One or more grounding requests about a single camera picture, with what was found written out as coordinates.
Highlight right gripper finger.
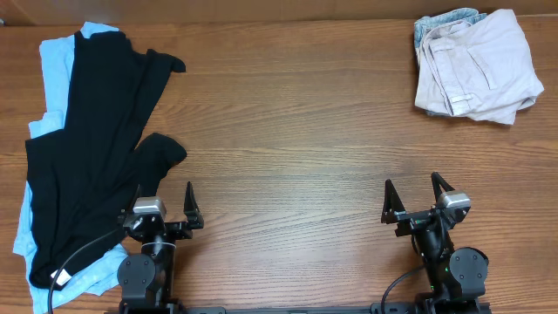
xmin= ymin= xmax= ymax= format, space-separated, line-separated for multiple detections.
xmin=381 ymin=180 xmax=406 ymax=224
xmin=431 ymin=172 xmax=454 ymax=201

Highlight black t-shirt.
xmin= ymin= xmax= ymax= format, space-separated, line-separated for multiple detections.
xmin=25 ymin=31 xmax=187 ymax=289

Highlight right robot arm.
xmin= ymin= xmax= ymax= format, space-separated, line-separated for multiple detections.
xmin=379 ymin=172 xmax=491 ymax=314

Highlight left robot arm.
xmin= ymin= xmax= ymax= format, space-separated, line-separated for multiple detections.
xmin=117 ymin=183 xmax=204 ymax=313

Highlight beige folded shorts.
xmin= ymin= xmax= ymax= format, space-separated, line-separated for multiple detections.
xmin=414 ymin=9 xmax=544 ymax=125

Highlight light blue shirt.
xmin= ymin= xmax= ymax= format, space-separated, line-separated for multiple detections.
xmin=13 ymin=35 xmax=127 ymax=307

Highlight folded denim garment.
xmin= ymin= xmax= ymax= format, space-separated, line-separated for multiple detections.
xmin=413 ymin=8 xmax=487 ymax=56

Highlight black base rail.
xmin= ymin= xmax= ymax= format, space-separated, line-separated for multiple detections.
xmin=105 ymin=302 xmax=492 ymax=314

